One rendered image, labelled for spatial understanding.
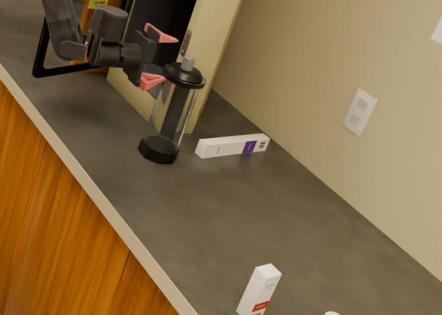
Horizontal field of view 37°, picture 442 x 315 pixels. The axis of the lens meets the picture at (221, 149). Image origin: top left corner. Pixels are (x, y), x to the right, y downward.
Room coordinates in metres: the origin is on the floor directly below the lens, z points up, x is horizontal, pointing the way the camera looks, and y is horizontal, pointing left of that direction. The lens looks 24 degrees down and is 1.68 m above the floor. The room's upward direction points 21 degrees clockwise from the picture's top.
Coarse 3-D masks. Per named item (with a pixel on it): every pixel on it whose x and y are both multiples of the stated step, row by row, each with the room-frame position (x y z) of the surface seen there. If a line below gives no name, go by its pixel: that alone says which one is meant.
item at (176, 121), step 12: (168, 72) 1.45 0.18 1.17; (168, 84) 1.45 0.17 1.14; (192, 84) 1.44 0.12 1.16; (168, 96) 1.44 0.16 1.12; (180, 96) 1.44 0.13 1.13; (192, 96) 1.46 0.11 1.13; (156, 108) 1.46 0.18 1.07; (168, 108) 1.44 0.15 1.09; (180, 108) 1.44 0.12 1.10; (192, 108) 1.48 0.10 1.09; (156, 120) 1.45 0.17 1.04; (168, 120) 1.44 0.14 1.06; (180, 120) 1.45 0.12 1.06; (156, 132) 1.44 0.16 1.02; (168, 132) 1.44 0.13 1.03; (180, 132) 1.46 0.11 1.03; (156, 144) 1.44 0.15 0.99; (168, 144) 1.44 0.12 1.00
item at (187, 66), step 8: (184, 56) 1.48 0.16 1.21; (176, 64) 1.49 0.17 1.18; (184, 64) 1.47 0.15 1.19; (192, 64) 1.48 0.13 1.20; (176, 72) 1.45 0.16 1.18; (184, 72) 1.45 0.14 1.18; (192, 72) 1.47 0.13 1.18; (200, 72) 1.49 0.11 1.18; (184, 80) 1.44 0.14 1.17; (192, 80) 1.45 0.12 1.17; (200, 80) 1.47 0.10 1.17
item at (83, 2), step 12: (72, 0) 1.60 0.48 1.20; (84, 0) 1.64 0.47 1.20; (96, 0) 1.68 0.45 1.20; (108, 0) 1.73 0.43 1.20; (120, 0) 1.78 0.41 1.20; (84, 12) 1.65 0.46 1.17; (84, 24) 1.66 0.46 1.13; (48, 48) 1.55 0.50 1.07; (36, 60) 1.53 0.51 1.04; (48, 60) 1.56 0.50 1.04; (60, 60) 1.61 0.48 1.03; (84, 60) 1.70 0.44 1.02
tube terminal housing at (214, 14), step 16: (208, 0) 1.61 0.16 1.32; (224, 0) 1.65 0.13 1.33; (240, 0) 1.72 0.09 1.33; (192, 16) 1.62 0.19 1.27; (208, 16) 1.62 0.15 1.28; (224, 16) 1.66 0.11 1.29; (192, 32) 1.61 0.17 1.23; (208, 32) 1.63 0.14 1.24; (224, 32) 1.67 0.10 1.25; (192, 48) 1.61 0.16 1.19; (208, 48) 1.65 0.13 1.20; (224, 48) 1.82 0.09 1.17; (208, 64) 1.66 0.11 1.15; (112, 80) 1.80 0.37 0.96; (128, 80) 1.75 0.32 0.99; (208, 80) 1.67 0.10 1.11; (128, 96) 1.73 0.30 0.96; (144, 96) 1.68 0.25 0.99; (144, 112) 1.67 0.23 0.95; (192, 112) 1.66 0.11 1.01; (192, 128) 1.68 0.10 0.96
